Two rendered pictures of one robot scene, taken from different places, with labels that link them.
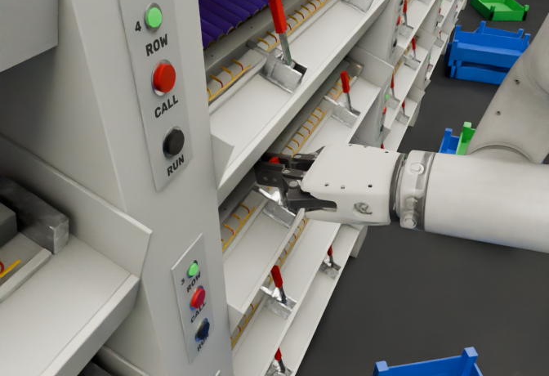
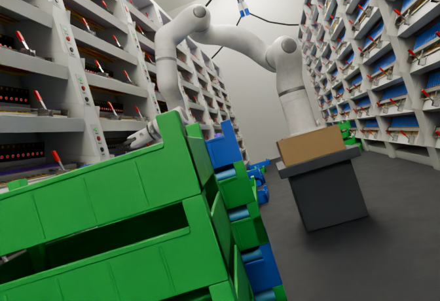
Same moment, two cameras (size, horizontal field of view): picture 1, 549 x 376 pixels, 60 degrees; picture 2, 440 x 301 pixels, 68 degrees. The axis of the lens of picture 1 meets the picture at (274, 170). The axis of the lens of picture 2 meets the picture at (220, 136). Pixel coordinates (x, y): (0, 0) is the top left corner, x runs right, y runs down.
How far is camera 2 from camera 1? 1.12 m
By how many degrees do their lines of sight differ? 41
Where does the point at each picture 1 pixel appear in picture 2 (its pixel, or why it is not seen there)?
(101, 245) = (76, 115)
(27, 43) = (65, 76)
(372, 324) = not seen: hidden behind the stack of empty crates
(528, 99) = (171, 103)
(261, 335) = not seen: hidden behind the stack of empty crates
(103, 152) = (74, 93)
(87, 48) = (72, 78)
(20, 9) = (64, 70)
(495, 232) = not seen: hidden behind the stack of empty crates
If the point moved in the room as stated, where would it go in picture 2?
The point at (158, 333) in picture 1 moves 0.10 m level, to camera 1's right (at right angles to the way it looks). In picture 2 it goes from (90, 135) to (118, 127)
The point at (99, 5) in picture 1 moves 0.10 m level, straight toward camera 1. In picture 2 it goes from (73, 74) to (78, 63)
